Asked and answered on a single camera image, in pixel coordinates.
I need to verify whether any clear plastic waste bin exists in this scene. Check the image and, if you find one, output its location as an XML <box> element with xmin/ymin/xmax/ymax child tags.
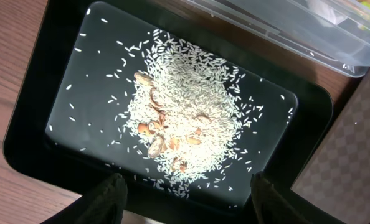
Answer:
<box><xmin>191</xmin><ymin>0</ymin><xmax>370</xmax><ymax>67</ymax></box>

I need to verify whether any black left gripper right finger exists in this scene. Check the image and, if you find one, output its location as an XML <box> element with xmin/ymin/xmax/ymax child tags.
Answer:
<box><xmin>250</xmin><ymin>170</ymin><xmax>344</xmax><ymax>224</ymax></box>

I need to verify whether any white tissue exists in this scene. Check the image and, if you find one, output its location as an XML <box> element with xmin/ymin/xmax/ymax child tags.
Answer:
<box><xmin>307</xmin><ymin>0</ymin><xmax>348</xmax><ymax>27</ymax></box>

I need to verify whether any rice and peanut shell waste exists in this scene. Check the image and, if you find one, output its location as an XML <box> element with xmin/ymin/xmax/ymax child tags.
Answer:
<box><xmin>47</xmin><ymin>7</ymin><xmax>295</xmax><ymax>200</ymax></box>

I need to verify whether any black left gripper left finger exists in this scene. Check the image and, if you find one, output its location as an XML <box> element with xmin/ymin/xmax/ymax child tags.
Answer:
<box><xmin>42</xmin><ymin>173</ymin><xmax>128</xmax><ymax>224</ymax></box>

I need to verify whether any black waste tray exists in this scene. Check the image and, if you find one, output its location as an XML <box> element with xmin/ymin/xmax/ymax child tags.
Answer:
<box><xmin>2</xmin><ymin>0</ymin><xmax>334</xmax><ymax>218</ymax></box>

